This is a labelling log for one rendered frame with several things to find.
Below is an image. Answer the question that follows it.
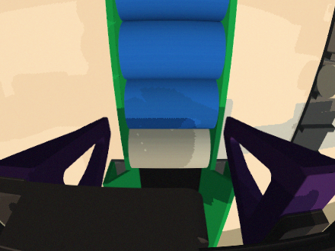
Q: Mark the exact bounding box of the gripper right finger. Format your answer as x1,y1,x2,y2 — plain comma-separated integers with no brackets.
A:
223,116,335,245

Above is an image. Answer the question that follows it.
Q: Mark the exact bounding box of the beige cylinder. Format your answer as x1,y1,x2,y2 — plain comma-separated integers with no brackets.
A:
128,129,211,168
317,65,335,99

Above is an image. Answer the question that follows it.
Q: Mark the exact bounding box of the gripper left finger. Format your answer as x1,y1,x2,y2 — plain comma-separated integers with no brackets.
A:
0,117,111,186

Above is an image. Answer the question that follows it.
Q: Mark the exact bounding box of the blue plastic bar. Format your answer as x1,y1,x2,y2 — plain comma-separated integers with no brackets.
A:
115,0,229,21
124,79,219,129
118,20,226,80

